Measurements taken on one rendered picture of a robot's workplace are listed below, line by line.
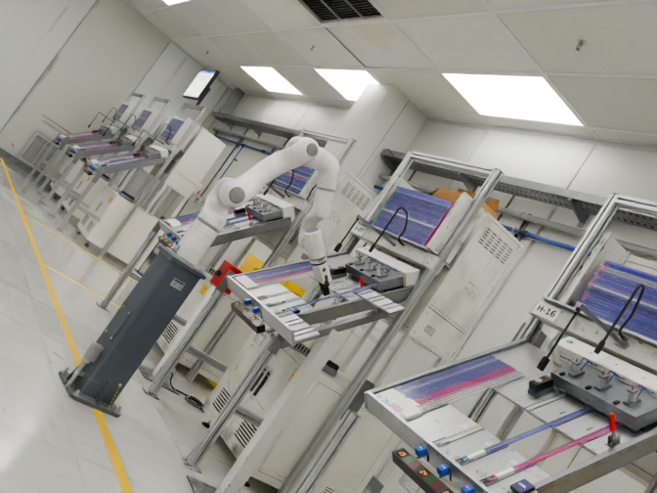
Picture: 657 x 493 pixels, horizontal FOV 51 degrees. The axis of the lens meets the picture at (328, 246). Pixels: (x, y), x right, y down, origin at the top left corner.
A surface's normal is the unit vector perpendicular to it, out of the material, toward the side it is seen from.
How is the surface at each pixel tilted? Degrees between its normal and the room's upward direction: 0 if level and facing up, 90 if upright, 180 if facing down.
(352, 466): 90
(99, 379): 90
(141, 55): 90
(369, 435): 90
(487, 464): 44
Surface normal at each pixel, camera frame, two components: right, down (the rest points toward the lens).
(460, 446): -0.08, -0.95
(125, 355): 0.53, 0.29
